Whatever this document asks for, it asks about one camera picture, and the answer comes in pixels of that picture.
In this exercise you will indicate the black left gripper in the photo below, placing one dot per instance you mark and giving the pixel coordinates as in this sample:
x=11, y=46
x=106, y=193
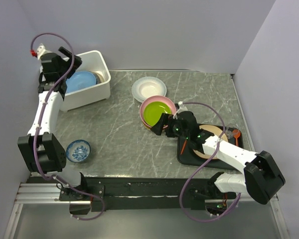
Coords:
x=67, y=54

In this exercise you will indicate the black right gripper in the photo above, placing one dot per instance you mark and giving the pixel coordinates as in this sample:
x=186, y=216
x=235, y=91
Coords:
x=169, y=119

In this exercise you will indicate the green plate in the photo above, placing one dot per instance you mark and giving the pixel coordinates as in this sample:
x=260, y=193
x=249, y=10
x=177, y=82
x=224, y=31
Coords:
x=153, y=111

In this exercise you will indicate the blue plastic plate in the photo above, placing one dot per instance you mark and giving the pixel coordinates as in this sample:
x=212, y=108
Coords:
x=80, y=80

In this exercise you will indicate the grey deer plate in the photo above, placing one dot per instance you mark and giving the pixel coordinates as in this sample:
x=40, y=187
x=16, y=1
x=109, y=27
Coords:
x=97, y=77

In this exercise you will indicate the beige floral plate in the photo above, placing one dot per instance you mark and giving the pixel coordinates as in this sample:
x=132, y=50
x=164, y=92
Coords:
x=102, y=75

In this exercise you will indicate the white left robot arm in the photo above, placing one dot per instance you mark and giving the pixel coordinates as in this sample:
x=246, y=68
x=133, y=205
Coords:
x=41, y=150

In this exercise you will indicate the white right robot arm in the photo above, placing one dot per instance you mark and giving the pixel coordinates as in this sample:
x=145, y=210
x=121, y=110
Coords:
x=259, y=175

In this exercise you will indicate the white plastic bin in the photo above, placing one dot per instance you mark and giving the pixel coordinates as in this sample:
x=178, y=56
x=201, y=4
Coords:
x=92, y=61

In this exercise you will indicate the pink plate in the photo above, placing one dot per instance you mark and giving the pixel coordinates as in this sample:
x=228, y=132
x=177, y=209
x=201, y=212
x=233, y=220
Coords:
x=156, y=99

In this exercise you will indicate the orange fork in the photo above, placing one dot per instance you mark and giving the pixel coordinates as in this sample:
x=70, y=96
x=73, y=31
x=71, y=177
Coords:
x=183, y=147

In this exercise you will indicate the white deep plate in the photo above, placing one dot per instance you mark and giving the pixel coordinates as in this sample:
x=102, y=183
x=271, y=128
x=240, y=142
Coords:
x=146, y=87

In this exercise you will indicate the black tray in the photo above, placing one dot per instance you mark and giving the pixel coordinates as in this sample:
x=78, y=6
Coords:
x=190, y=158

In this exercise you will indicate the beige plate on tray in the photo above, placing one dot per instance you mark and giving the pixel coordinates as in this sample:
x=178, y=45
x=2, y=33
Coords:
x=210, y=128

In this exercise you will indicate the clear glass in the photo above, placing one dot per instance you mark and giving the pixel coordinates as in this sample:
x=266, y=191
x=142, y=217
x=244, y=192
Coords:
x=231, y=130

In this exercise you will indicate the orange spoon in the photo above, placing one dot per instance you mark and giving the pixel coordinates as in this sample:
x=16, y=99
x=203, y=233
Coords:
x=236, y=134

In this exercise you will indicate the blue white patterned bowl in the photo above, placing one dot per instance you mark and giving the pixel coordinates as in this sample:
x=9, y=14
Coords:
x=78, y=151

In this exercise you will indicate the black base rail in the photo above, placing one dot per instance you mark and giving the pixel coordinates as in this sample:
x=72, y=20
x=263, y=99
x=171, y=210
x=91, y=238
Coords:
x=144, y=193

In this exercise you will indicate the aluminium frame rail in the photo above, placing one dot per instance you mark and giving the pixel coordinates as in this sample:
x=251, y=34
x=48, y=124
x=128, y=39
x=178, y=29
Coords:
x=36, y=191

